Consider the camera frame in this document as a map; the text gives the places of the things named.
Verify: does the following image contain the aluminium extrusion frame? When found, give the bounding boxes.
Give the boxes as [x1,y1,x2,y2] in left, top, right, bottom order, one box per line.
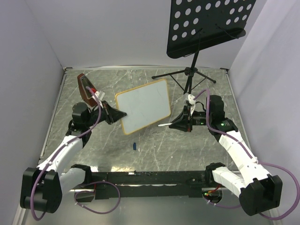
[6,67,64,225]

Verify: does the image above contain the brown wooden metronome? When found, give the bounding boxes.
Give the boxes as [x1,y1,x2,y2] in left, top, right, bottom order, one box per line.
[77,73,98,107]

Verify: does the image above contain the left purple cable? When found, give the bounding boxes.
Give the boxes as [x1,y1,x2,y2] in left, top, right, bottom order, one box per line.
[30,86,121,221]

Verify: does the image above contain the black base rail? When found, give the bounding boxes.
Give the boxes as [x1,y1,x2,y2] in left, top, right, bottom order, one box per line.
[75,171,223,200]

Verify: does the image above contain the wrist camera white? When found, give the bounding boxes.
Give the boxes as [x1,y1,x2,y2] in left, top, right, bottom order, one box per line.
[91,88,105,101]
[184,93,196,116]

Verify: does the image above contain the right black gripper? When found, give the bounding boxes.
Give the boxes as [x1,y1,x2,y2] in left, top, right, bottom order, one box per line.
[169,105,212,132]

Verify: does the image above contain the yellow framed whiteboard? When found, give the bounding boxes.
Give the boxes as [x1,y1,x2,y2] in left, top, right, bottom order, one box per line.
[115,79,171,135]

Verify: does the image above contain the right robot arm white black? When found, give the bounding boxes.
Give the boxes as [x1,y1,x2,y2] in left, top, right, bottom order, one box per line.
[169,94,283,216]

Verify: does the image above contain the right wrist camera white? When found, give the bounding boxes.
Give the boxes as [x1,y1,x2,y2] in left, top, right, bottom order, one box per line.
[184,93,196,116]

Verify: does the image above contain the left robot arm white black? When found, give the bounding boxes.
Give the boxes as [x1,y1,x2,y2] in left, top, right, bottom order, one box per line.
[20,101,127,213]

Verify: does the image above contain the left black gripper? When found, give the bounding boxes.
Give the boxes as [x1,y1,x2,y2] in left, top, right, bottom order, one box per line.
[85,100,127,128]

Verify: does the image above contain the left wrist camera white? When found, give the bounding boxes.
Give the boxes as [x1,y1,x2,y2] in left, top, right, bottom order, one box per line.
[91,88,105,101]

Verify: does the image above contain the white whiteboard marker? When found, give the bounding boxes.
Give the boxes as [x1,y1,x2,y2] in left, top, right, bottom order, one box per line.
[158,123,172,127]

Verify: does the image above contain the black music stand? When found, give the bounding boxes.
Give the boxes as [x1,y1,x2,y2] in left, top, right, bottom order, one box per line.
[166,0,255,94]

